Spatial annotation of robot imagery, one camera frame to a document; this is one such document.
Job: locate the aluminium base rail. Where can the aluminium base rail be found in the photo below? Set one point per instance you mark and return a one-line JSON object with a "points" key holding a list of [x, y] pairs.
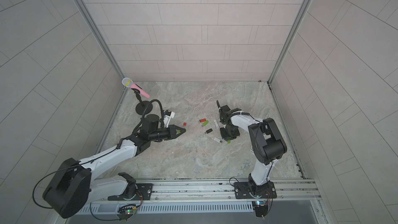
{"points": [[180, 196]]}

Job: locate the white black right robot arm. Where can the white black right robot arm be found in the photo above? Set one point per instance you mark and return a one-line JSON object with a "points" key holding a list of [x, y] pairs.
{"points": [[267, 143]]}

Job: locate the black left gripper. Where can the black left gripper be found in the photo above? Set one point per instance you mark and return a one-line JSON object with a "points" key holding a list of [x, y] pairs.
{"points": [[170, 132]]}

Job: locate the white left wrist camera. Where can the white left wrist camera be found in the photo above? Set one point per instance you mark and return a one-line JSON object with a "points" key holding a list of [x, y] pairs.
{"points": [[168, 116]]}

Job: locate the pink toy microphone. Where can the pink toy microphone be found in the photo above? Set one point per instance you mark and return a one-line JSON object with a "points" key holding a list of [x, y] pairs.
{"points": [[127, 82]]}

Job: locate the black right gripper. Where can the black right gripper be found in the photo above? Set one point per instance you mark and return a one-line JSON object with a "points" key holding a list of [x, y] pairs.
{"points": [[229, 131]]}

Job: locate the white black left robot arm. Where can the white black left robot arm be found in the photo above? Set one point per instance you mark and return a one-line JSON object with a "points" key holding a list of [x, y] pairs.
{"points": [[77, 183]]}

